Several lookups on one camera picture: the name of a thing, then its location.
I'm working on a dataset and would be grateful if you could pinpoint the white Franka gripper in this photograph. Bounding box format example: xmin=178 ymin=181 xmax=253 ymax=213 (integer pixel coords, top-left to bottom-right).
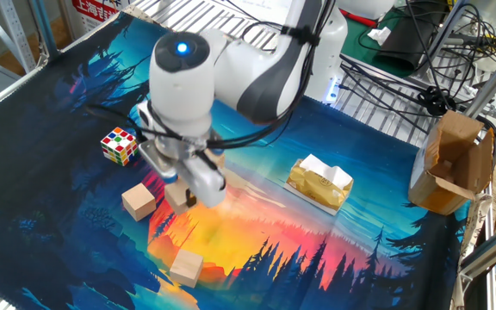
xmin=137 ymin=101 xmax=228 ymax=209

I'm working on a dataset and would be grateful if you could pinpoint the Rubik's cube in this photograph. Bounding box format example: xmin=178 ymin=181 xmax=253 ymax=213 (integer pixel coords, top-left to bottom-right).
xmin=100 ymin=126 xmax=140 ymax=168

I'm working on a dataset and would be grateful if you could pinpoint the printed sunset landscape cloth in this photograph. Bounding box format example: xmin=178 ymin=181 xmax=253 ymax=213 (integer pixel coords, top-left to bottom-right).
xmin=0 ymin=10 xmax=481 ymax=310

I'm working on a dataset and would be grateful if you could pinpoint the gold tissue pack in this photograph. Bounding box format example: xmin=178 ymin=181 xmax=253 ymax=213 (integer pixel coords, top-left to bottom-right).
xmin=282 ymin=153 xmax=355 ymax=216

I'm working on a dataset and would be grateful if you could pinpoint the red lettered sign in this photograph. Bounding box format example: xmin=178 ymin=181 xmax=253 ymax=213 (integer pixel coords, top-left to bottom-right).
xmin=70 ymin=0 xmax=124 ymax=30

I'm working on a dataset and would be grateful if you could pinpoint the green cutting mat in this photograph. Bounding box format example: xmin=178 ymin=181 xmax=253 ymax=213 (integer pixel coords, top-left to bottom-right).
xmin=341 ymin=15 xmax=417 ymax=79

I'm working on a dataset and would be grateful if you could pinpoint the white perforated shelf upright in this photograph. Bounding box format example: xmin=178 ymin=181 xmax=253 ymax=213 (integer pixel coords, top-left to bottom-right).
xmin=0 ymin=0 xmax=38 ymax=74

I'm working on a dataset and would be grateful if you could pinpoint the crumpled white tissue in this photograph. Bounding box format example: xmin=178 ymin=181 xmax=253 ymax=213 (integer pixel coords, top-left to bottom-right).
xmin=366 ymin=25 xmax=393 ymax=47

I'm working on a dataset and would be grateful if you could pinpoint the open cardboard box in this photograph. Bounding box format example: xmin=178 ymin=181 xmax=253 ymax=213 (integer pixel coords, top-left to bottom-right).
xmin=406 ymin=109 xmax=496 ymax=217

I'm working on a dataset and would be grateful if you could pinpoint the black pouch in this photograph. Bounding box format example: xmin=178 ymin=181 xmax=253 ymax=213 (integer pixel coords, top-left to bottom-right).
xmin=375 ymin=6 xmax=445 ymax=73

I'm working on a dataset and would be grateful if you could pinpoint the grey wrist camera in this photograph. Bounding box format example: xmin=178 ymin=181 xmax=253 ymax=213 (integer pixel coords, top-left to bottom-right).
xmin=138 ymin=139 xmax=179 ymax=185

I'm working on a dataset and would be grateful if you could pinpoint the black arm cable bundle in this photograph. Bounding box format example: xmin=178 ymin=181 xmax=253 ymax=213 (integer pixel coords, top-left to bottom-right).
xmin=86 ymin=0 xmax=339 ymax=152

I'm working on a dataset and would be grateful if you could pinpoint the black cable strap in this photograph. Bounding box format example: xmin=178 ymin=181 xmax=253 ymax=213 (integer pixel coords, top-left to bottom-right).
xmin=280 ymin=25 xmax=321 ymax=47

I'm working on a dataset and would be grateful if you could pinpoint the blue grey metal post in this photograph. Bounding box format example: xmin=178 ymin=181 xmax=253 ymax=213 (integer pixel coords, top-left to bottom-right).
xmin=29 ymin=0 xmax=63 ymax=60

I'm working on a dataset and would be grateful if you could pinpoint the red handled tool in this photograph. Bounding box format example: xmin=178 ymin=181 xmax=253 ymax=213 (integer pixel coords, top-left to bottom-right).
xmin=343 ymin=10 xmax=381 ymax=29

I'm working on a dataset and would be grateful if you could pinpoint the black coiled cable bundle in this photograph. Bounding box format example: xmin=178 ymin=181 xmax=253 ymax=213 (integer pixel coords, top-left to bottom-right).
xmin=417 ymin=84 xmax=456 ymax=117

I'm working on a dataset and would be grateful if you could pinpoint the aluminium frame beam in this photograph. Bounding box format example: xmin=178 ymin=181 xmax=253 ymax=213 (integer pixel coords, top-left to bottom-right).
xmin=457 ymin=213 xmax=496 ymax=281

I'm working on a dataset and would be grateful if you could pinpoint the aluminium frame post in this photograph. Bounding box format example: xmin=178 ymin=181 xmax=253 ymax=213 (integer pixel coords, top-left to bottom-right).
xmin=462 ymin=40 xmax=496 ymax=121

